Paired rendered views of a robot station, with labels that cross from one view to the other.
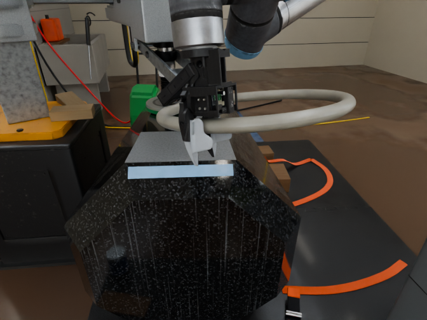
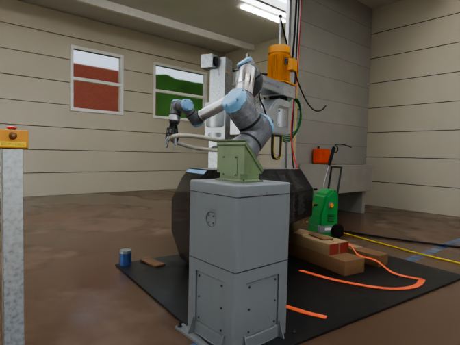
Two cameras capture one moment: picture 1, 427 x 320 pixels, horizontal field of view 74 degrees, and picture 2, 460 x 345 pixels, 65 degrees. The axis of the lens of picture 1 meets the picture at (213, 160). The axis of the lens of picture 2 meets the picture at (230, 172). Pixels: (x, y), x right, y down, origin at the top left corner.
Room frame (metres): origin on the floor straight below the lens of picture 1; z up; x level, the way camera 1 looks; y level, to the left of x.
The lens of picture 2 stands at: (-0.43, -2.65, 1.00)
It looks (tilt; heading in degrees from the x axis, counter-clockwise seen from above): 3 degrees down; 61
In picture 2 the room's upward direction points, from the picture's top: 1 degrees clockwise
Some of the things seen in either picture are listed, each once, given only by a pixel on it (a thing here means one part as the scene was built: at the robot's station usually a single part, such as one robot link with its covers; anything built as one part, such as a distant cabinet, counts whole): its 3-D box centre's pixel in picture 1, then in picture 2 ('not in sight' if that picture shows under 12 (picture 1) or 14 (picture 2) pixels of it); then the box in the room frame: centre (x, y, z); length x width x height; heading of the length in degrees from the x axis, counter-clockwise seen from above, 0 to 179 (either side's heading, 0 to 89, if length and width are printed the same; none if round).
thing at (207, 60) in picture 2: not in sight; (209, 61); (1.29, 0.98, 2.00); 0.20 x 0.18 x 0.15; 96
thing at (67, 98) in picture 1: (70, 100); not in sight; (1.63, 0.83, 0.80); 0.20 x 0.10 x 0.05; 45
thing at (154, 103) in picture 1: (169, 102); not in sight; (1.30, 0.21, 0.89); 0.21 x 0.21 x 0.01
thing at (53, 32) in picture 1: (53, 28); (323, 155); (4.02, 2.05, 1.00); 0.50 x 0.22 x 0.33; 12
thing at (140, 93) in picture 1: (145, 101); (324, 200); (2.78, 0.68, 0.43); 0.35 x 0.35 x 0.87; 81
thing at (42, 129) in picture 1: (28, 118); not in sight; (1.44, 0.99, 0.76); 0.49 x 0.49 x 0.05; 6
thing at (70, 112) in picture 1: (72, 112); not in sight; (1.42, 0.73, 0.81); 0.20 x 0.10 x 0.05; 104
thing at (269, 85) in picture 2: not in sight; (264, 87); (1.61, 0.37, 1.66); 0.96 x 0.25 x 0.17; 28
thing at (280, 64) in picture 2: not in sight; (280, 66); (1.90, 0.50, 1.94); 0.31 x 0.28 x 0.40; 118
